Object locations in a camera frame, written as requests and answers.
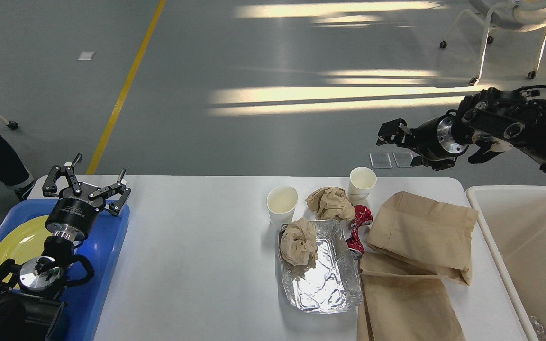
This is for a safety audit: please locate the white paper cup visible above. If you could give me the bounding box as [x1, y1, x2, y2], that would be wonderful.
[266, 186, 298, 229]
[347, 167, 378, 205]

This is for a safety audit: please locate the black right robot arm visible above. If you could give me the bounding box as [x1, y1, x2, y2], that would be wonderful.
[376, 85, 546, 174]

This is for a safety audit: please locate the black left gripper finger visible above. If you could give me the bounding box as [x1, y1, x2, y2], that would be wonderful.
[43, 153, 84, 198]
[88, 168, 132, 216]

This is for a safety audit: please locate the yellow round plate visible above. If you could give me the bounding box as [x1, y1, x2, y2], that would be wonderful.
[0, 215, 51, 265]

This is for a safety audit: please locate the aluminium foil tray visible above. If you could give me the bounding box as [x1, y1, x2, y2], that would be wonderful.
[279, 220, 363, 314]

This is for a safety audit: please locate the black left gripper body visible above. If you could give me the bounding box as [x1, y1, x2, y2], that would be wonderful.
[45, 198, 100, 241]

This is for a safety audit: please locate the brown paper bag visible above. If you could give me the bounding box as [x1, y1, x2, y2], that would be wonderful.
[357, 252, 465, 341]
[366, 191, 479, 285]

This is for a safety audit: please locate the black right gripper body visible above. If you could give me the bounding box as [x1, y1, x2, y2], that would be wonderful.
[411, 115, 468, 162]

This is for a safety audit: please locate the brown paper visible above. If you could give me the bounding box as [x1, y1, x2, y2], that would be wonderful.
[279, 218, 318, 266]

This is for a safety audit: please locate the crumpled brown paper ball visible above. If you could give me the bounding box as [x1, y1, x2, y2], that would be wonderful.
[306, 187, 355, 222]

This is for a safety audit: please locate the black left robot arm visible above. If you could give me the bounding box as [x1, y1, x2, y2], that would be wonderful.
[0, 154, 131, 341]

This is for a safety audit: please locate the white chair on casters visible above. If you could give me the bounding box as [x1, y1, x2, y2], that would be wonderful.
[438, 0, 546, 86]

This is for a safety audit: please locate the white plastic bin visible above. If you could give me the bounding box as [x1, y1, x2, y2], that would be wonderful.
[466, 185, 546, 341]

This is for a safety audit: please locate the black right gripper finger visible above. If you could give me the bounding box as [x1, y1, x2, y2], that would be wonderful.
[376, 118, 417, 147]
[410, 155, 457, 172]

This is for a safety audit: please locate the blue plastic tray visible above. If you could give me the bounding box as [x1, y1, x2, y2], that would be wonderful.
[0, 198, 130, 341]

